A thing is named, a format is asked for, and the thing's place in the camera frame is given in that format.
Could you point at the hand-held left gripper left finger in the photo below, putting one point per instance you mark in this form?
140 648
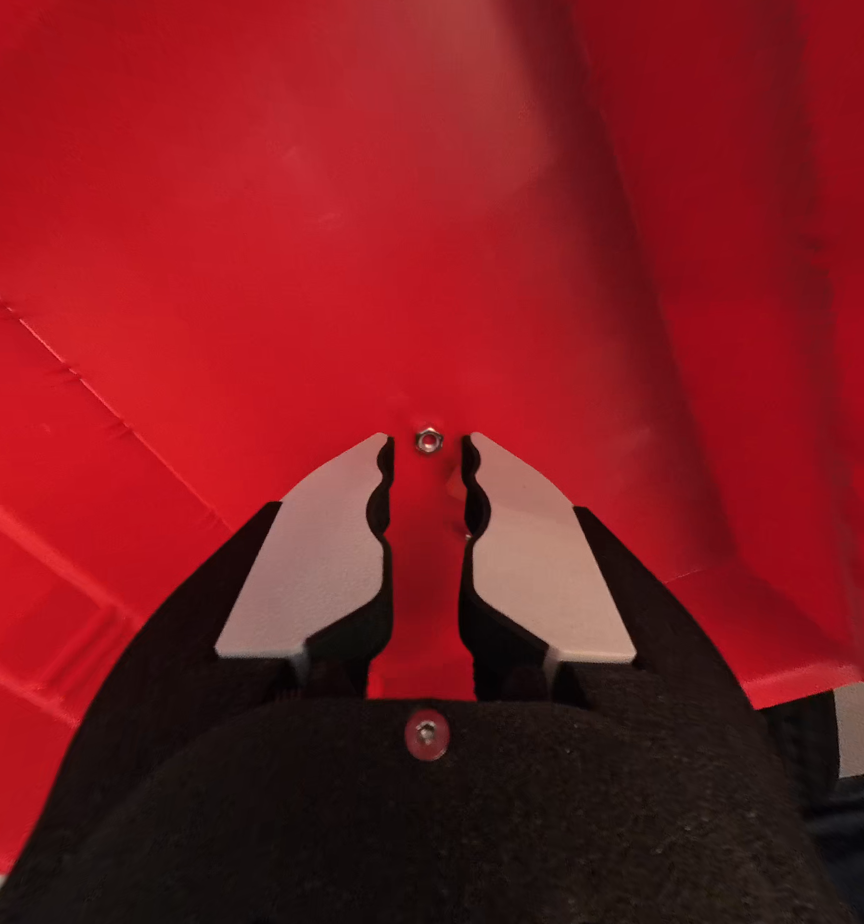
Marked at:
305 578

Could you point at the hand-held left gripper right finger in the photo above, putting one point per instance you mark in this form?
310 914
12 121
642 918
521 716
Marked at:
551 578

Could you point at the small metal nut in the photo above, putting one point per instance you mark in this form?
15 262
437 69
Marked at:
421 441

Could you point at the red plastic bin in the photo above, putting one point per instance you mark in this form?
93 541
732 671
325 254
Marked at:
331 217

